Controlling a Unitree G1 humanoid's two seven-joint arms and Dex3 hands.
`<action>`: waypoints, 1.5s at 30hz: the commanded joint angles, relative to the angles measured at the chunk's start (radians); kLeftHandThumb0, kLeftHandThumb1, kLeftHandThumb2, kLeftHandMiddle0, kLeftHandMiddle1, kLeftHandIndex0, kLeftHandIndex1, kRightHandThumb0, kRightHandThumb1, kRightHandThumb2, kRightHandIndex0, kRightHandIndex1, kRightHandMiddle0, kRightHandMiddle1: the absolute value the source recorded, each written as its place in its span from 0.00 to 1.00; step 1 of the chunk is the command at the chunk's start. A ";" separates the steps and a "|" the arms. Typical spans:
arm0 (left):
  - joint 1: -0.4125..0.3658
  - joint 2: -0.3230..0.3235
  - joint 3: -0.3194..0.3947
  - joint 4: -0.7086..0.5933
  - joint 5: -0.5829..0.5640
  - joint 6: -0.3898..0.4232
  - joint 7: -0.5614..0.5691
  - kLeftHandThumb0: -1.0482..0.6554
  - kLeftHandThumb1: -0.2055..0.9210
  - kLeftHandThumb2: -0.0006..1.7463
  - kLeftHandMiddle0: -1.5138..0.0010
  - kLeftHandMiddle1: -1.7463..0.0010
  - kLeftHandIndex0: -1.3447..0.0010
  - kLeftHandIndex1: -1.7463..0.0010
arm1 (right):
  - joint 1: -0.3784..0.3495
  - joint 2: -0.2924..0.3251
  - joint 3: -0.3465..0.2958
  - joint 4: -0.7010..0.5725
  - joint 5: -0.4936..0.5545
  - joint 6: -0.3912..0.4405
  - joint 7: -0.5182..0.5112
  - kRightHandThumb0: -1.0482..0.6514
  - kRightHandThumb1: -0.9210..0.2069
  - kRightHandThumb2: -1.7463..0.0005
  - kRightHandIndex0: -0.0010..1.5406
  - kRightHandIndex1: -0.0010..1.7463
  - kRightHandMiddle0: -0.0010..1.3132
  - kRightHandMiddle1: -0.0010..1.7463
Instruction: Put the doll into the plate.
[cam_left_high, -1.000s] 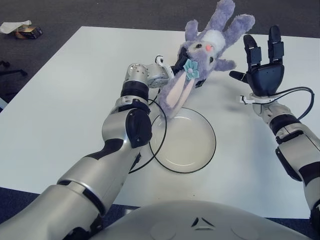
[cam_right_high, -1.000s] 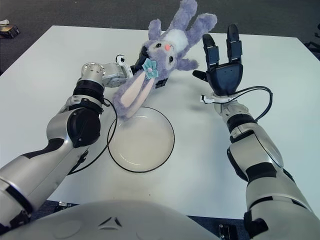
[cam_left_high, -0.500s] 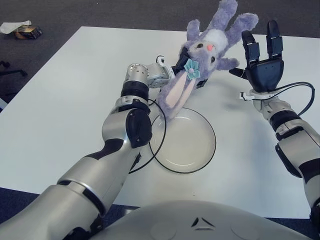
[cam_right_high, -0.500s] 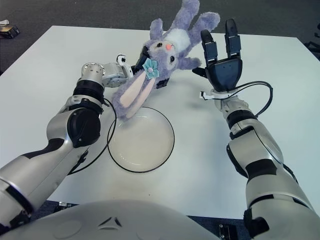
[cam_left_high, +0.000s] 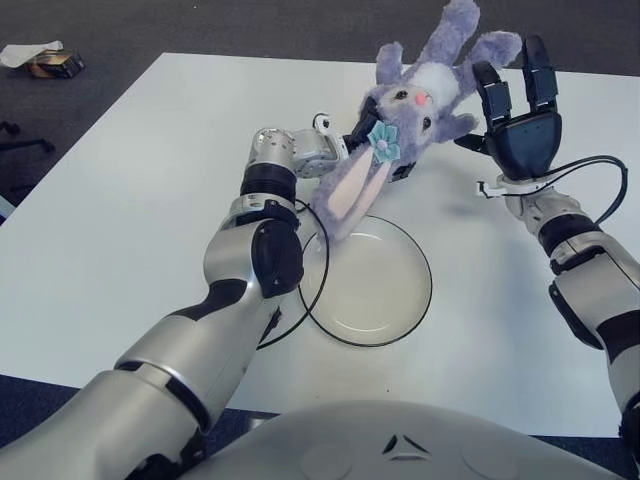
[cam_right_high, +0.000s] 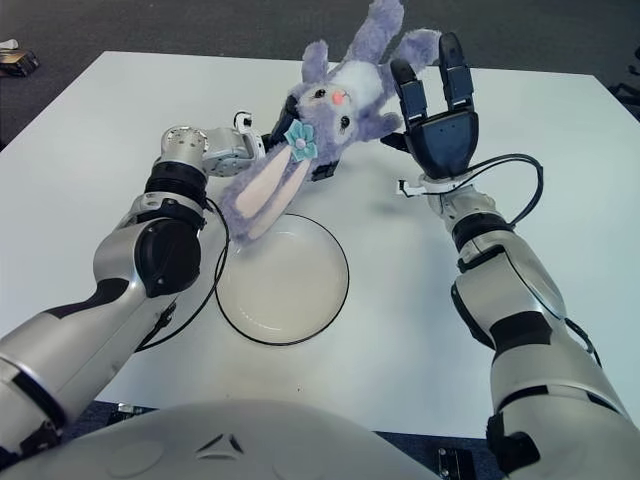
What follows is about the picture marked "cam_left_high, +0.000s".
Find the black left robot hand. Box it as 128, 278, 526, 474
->
342, 97, 419, 184

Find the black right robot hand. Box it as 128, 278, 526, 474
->
452, 33, 566, 181

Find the purple plush bunny doll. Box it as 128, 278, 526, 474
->
309, 0, 524, 244

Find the white plate with black rim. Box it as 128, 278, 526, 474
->
298, 214, 434, 348

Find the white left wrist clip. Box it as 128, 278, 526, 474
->
312, 112, 350, 164

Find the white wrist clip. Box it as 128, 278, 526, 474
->
312, 112, 350, 164
473, 172, 556, 199

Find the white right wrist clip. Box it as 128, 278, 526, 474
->
473, 172, 556, 199

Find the brown box on floor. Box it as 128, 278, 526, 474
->
29, 49, 86, 79

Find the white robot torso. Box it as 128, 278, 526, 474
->
199, 399, 626, 480

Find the black office chair base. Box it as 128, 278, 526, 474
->
0, 119, 56, 156

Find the white crumpled paper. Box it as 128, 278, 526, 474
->
0, 39, 65, 67

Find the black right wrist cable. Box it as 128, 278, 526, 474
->
544, 155, 630, 224

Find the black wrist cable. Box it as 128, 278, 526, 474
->
544, 155, 630, 224
257, 197, 331, 350

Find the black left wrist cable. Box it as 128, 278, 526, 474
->
257, 197, 331, 350

